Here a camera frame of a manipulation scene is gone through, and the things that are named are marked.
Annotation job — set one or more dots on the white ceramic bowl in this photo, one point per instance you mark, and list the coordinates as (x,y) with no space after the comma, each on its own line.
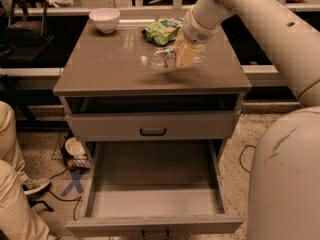
(105,20)

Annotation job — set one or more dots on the clear plastic water bottle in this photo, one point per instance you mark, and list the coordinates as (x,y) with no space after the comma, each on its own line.
(166,57)

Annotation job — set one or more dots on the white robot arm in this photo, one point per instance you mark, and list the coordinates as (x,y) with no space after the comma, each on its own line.
(284,190)

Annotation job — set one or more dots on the grey drawer cabinet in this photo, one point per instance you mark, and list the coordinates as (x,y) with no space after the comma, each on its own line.
(104,75)

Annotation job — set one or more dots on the snack packet on floor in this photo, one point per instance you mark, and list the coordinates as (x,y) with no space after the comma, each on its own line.
(74,164)

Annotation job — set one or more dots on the black wire basket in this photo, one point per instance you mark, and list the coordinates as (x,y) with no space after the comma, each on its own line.
(60,153)

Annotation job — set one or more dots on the open grey drawer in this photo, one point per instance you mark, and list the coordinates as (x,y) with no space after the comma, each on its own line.
(153,190)

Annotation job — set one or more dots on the person's beige trouser legs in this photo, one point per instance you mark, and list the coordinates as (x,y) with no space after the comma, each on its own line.
(17,220)

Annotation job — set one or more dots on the grey sneaker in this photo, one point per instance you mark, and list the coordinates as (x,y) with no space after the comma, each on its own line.
(32,186)

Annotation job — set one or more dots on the closed grey drawer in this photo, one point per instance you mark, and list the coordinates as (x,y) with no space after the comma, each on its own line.
(152,126)

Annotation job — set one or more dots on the black chair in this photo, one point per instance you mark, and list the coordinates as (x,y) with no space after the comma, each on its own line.
(26,34)

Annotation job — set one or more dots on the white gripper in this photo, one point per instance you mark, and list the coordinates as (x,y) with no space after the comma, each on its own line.
(196,31)

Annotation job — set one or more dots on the green snack bag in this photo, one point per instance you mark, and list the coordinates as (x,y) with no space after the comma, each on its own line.
(163,31)

